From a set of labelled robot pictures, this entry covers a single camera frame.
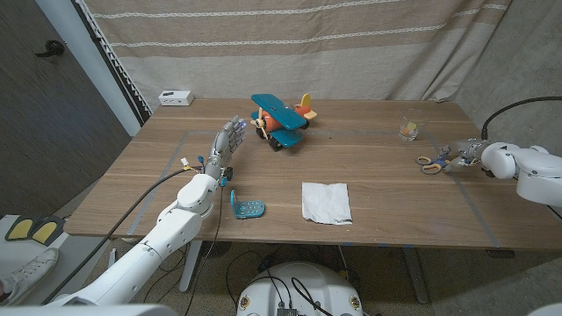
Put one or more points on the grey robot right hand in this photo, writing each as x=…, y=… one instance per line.
x=467, y=151

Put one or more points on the clear drinking glass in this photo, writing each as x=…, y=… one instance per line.
x=410, y=131

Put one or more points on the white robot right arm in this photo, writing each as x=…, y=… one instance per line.
x=527, y=169

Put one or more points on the grey table leg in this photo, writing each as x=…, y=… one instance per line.
x=415, y=276

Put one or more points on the white tissue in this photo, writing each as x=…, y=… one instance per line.
x=326, y=203

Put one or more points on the teal and orange toy airplane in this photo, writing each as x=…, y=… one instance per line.
x=281, y=116

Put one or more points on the white power strip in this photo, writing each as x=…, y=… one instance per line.
x=175, y=98

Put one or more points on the white sneaker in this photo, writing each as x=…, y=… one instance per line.
x=30, y=274

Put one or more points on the yellow and black foot pedal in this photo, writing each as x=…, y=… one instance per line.
x=19, y=228
x=49, y=228

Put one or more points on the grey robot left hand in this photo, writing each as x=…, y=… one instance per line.
x=224, y=147

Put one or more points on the white table leg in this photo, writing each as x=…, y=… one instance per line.
x=189, y=267

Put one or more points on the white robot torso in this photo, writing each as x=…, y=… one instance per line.
x=303, y=289

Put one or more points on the teal toy flip phone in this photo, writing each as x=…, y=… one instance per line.
x=250, y=209

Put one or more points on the white door frame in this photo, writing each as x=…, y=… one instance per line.
x=88, y=57

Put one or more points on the beige striped curtain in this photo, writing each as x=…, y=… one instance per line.
x=263, y=57

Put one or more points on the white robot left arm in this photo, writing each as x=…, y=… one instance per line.
x=175, y=224

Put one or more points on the dark wooden door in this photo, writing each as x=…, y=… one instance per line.
x=44, y=131

